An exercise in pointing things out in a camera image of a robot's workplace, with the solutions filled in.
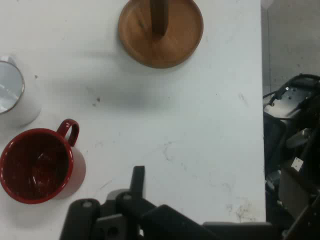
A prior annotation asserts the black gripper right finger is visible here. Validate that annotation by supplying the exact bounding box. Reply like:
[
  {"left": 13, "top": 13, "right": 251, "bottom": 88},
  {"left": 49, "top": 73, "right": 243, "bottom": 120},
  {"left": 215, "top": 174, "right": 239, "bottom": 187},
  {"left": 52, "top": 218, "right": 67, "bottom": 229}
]
[{"left": 139, "top": 204, "right": 282, "bottom": 240}]

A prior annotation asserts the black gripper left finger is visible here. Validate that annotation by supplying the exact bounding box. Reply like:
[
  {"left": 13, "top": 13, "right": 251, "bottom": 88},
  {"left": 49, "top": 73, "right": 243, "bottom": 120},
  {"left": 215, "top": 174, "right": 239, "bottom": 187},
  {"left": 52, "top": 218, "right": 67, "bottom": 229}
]
[{"left": 59, "top": 166, "right": 156, "bottom": 240}]

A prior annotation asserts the red ceramic mug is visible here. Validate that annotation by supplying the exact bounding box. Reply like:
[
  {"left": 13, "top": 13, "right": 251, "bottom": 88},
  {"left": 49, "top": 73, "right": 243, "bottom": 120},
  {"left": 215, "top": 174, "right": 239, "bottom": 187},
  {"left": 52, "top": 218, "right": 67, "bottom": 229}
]
[{"left": 0, "top": 118, "right": 87, "bottom": 205}]

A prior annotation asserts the white enamel mug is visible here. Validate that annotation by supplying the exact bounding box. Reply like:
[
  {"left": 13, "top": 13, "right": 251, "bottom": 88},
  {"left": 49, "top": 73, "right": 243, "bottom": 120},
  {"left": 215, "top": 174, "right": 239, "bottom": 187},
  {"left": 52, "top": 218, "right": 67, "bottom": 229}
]
[{"left": 0, "top": 55, "right": 42, "bottom": 127}]

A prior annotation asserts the wooden mug tree stand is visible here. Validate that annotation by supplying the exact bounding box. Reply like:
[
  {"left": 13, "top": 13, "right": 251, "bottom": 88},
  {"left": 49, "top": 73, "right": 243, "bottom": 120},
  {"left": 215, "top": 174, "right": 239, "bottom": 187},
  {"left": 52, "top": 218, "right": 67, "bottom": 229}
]
[{"left": 117, "top": 0, "right": 205, "bottom": 70}]

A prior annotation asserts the black equipment with cables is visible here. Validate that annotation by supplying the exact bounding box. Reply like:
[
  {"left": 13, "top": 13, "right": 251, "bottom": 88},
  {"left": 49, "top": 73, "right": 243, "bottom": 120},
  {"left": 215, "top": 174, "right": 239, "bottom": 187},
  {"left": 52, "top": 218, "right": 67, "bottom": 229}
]
[{"left": 262, "top": 73, "right": 320, "bottom": 240}]

